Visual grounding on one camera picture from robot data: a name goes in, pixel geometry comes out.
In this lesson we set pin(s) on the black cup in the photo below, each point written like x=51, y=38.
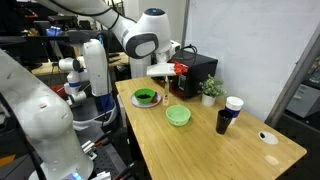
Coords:
x=223, y=121

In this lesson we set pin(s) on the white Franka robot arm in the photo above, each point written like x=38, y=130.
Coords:
x=43, y=116

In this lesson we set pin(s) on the green bowl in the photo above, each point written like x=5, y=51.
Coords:
x=141, y=92

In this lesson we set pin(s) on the light green pot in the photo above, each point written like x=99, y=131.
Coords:
x=178, y=115

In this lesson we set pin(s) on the white paper cup blue band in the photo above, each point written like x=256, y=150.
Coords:
x=235, y=103

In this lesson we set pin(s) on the pale lavender round plate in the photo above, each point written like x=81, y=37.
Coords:
x=156, y=101

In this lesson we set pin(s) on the dark brown bean pile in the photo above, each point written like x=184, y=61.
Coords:
x=144, y=96

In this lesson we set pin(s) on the red black microwave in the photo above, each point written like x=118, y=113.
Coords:
x=200, y=73

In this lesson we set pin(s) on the small green potted plant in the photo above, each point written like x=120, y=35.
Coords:
x=211, y=87

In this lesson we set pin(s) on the white blue background device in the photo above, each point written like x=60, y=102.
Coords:
x=96, y=73

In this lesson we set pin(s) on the black optical breadboard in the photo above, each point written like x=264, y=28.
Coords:
x=113, y=163

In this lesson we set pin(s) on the grey filing cabinet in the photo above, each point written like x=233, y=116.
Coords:
x=303, y=100

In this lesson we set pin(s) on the white wrist camera red end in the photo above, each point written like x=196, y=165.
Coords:
x=161, y=70

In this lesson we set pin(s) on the silver metal bracket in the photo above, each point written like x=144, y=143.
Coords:
x=88, y=146

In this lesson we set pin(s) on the grey slanted metal post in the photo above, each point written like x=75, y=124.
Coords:
x=293, y=80

